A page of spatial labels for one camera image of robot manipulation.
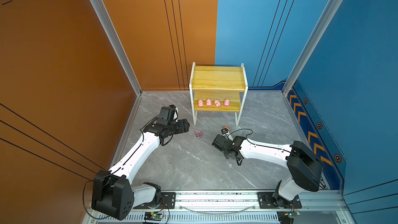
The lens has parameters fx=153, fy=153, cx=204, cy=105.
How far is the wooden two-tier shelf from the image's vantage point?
0.79 m

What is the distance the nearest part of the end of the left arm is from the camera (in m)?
0.58

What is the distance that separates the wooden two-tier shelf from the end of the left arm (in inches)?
6.3
